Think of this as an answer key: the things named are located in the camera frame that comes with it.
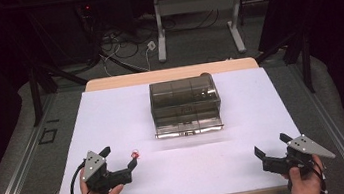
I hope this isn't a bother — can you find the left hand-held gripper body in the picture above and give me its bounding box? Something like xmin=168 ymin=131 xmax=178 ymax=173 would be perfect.
xmin=77 ymin=145 xmax=136 ymax=194

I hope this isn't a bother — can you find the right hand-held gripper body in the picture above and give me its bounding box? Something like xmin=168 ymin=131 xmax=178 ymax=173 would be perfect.
xmin=258 ymin=129 xmax=338 ymax=182

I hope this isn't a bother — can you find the smoky transparent drawer box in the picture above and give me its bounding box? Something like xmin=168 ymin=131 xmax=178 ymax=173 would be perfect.
xmin=147 ymin=72 xmax=226 ymax=142

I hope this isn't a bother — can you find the person's right hand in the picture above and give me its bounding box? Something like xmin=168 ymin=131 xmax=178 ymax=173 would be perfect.
xmin=279 ymin=153 xmax=329 ymax=194

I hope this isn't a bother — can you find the white table mat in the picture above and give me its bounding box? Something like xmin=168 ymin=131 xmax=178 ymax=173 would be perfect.
xmin=38 ymin=63 xmax=308 ymax=194

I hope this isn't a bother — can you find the black metal stand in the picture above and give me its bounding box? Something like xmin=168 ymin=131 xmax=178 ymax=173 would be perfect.
xmin=24 ymin=56 xmax=95 ymax=128
xmin=252 ymin=27 xmax=317 ymax=100

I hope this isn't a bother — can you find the white power plug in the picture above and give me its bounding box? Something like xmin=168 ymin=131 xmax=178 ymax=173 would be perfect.
xmin=146 ymin=40 xmax=158 ymax=52

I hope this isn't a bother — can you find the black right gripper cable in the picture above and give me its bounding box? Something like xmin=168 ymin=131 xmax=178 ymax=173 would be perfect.
xmin=308 ymin=154 xmax=330 ymax=194

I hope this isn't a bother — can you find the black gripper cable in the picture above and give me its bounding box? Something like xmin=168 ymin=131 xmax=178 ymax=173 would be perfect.
xmin=66 ymin=159 xmax=94 ymax=194
xmin=308 ymin=154 xmax=330 ymax=194

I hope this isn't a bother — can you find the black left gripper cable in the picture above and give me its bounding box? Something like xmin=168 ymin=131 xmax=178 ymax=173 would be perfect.
xmin=66 ymin=159 xmax=94 ymax=194

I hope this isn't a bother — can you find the tangle of floor cables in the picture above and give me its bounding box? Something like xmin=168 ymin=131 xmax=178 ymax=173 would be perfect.
xmin=78 ymin=6 xmax=227 ymax=81

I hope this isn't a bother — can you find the white metal desk frame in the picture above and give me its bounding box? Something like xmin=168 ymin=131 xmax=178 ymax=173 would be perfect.
xmin=150 ymin=0 xmax=251 ymax=65

